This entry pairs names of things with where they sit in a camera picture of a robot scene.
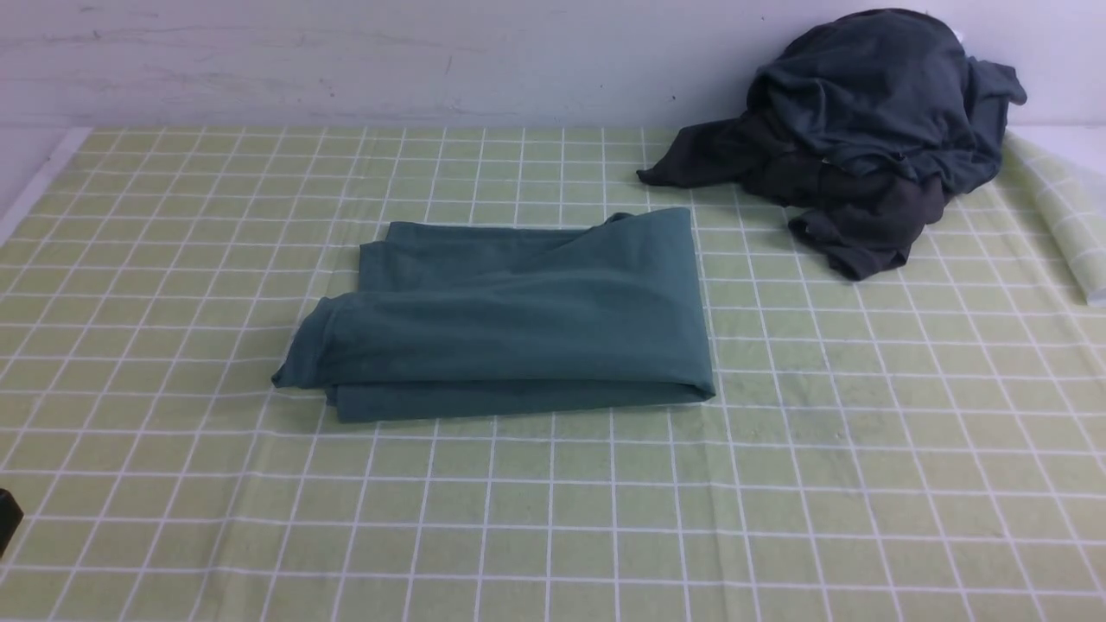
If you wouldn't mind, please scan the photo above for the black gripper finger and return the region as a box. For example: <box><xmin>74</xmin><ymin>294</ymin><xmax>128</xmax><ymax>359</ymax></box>
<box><xmin>0</xmin><ymin>488</ymin><xmax>24</xmax><ymax>556</ymax></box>

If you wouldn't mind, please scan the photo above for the green long-sleeved shirt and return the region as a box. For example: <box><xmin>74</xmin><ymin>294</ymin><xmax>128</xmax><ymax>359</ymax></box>
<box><xmin>271</xmin><ymin>208</ymin><xmax>716</xmax><ymax>422</ymax></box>

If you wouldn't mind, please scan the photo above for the dark grey-blue crumpled shirt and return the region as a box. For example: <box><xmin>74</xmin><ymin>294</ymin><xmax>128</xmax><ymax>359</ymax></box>
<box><xmin>747</xmin><ymin>8</ymin><xmax>1027</xmax><ymax>194</ymax></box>

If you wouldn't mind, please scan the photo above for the dark brown crumpled garment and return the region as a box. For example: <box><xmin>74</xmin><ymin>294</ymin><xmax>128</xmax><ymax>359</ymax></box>
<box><xmin>639</xmin><ymin>111</ymin><xmax>950</xmax><ymax>281</ymax></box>

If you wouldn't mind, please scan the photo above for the green checkered tablecloth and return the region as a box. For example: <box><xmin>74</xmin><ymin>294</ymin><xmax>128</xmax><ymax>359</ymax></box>
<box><xmin>1</xmin><ymin>127</ymin><xmax>1105</xmax><ymax>621</ymax></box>

